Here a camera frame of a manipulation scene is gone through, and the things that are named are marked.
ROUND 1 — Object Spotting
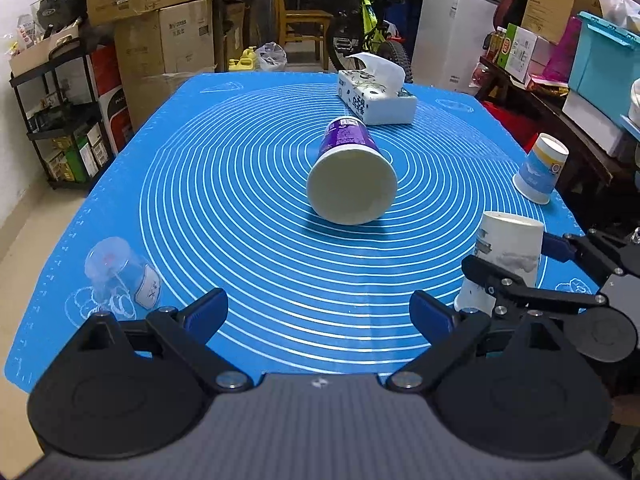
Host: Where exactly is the white paper cup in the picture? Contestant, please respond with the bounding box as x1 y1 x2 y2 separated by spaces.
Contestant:
454 211 544 314

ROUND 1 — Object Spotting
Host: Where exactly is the blue yellow paper cup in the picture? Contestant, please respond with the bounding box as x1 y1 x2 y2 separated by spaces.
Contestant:
512 133 570 205

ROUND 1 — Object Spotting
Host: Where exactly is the clear plastic cup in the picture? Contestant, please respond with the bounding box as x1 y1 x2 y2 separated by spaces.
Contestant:
85 236 162 320

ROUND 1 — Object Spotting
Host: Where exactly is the purple paper cup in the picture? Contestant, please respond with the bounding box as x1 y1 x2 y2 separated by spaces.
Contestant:
306 116 397 226

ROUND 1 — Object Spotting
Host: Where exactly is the dark wooden side table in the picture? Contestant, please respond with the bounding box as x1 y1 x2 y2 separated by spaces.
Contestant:
476 56 634 188

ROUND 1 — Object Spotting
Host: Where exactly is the teal plastic storage bin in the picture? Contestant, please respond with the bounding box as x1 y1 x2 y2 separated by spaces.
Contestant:
568 11 640 126

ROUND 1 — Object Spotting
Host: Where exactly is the green white carton box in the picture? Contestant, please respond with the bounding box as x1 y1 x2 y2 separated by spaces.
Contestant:
497 24 538 82

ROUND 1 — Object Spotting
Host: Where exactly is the white tissue box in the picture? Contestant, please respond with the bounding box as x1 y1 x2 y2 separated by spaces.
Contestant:
336 52 418 126

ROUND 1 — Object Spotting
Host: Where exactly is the white chest freezer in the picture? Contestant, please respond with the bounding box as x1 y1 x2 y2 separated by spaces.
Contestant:
411 0 501 93

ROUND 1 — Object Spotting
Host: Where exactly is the black metal shelf rack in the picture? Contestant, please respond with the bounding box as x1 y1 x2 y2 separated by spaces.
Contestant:
10 38 115 192

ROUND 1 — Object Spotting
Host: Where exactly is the green black bicycle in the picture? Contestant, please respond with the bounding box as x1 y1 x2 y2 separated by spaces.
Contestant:
317 0 413 84

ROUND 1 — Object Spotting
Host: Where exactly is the lower cardboard box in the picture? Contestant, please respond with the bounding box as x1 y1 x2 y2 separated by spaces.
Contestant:
114 0 216 130

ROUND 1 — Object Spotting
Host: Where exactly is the yellow plastic jug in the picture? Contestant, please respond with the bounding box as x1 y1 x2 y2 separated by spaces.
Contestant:
229 47 259 72

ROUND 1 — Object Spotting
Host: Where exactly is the wooden chair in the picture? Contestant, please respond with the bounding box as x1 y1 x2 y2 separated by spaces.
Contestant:
273 0 333 72

